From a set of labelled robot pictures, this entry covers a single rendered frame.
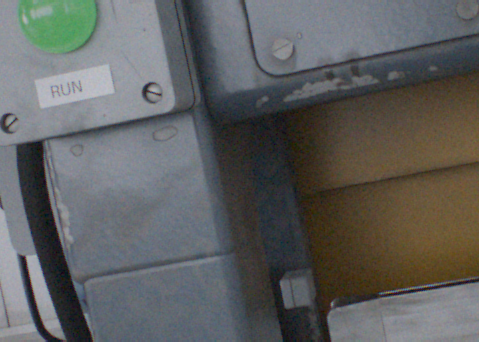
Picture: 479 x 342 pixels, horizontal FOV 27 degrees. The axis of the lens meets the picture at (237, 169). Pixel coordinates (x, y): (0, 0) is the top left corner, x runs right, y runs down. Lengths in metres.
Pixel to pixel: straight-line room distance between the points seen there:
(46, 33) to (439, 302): 0.30
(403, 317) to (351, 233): 0.14
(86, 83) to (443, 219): 0.38
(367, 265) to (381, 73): 0.32
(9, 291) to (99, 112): 5.82
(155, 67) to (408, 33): 0.11
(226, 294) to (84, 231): 0.07
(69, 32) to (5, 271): 5.82
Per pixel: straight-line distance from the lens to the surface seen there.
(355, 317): 0.59
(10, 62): 0.40
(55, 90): 0.39
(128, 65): 0.38
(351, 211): 0.72
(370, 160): 0.66
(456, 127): 0.66
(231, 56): 0.43
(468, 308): 0.59
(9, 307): 6.22
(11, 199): 0.88
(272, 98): 0.43
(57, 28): 0.38
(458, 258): 0.72
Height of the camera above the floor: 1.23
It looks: 3 degrees down
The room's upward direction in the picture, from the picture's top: 12 degrees counter-clockwise
